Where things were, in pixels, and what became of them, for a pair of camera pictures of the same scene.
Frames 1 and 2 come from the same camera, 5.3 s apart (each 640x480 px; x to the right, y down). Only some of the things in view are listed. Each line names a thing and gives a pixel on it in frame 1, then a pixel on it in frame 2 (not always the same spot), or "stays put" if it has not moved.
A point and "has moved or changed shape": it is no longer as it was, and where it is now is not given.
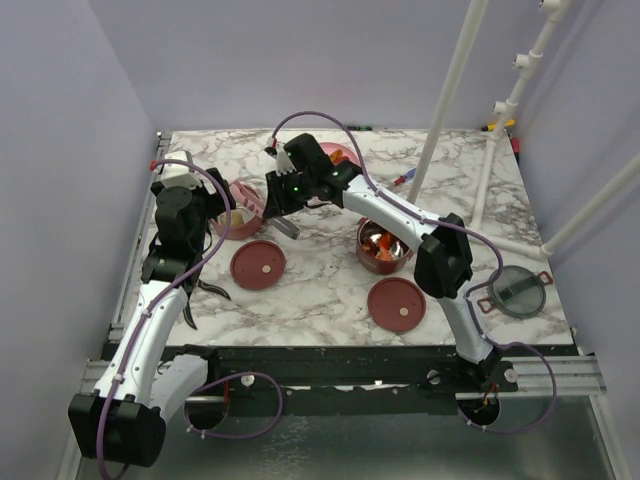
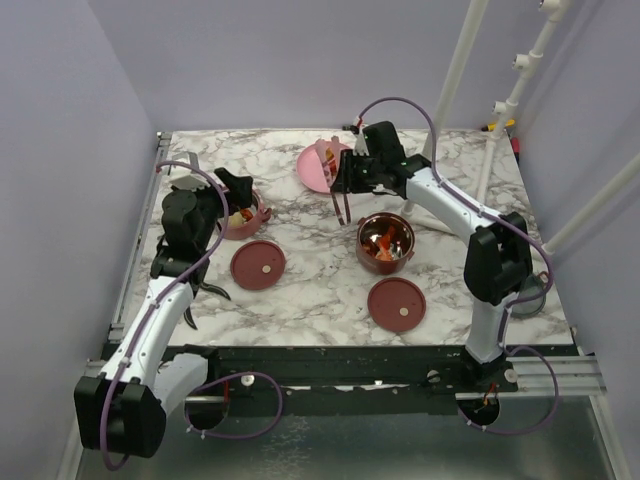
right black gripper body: (291, 192) to (360, 172)
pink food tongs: (253, 202) has moved or changed shape
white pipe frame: (523, 65) stays put
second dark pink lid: (396, 304) stays put
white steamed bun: (236, 218) stays put
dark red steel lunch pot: (378, 251) stays put
